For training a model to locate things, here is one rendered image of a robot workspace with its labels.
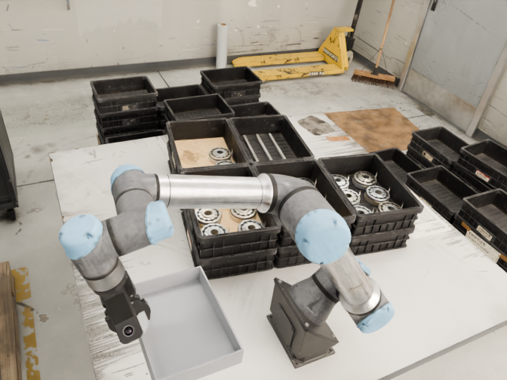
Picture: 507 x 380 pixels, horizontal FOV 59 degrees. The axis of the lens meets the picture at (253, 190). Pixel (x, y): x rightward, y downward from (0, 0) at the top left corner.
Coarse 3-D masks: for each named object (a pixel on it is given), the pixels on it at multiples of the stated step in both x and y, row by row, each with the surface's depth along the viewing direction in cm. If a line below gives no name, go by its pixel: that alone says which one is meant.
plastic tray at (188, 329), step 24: (144, 288) 113; (168, 288) 116; (192, 288) 117; (168, 312) 110; (192, 312) 111; (216, 312) 112; (144, 336) 104; (168, 336) 105; (192, 336) 106; (216, 336) 107; (168, 360) 100; (192, 360) 101; (216, 360) 97; (240, 360) 102
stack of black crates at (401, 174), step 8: (376, 152) 312; (384, 152) 315; (392, 152) 320; (400, 152) 315; (384, 160) 321; (392, 160) 324; (400, 160) 317; (408, 160) 309; (392, 168) 316; (400, 168) 317; (408, 168) 311; (416, 168) 304; (400, 176) 308
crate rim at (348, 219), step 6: (270, 162) 189; (276, 162) 189; (282, 162) 190; (288, 162) 190; (294, 162) 191; (300, 162) 192; (318, 162) 192; (258, 174) 182; (324, 174) 186; (330, 180) 183; (336, 192) 177; (342, 198) 174; (348, 204) 171; (348, 216) 165; (354, 216) 166; (348, 222) 166; (282, 228) 159
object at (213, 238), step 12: (204, 168) 181; (216, 168) 182; (228, 168) 183; (252, 168) 184; (192, 216) 157; (276, 216) 162; (264, 228) 156; (276, 228) 156; (204, 240) 150; (216, 240) 151; (228, 240) 153
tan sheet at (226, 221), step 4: (224, 212) 176; (228, 212) 176; (224, 216) 174; (228, 216) 174; (256, 216) 176; (224, 220) 172; (228, 220) 172; (232, 220) 173; (220, 224) 170; (224, 224) 170; (228, 224) 171; (232, 224) 171; (236, 224) 171; (228, 228) 169; (232, 228) 169; (236, 228) 169
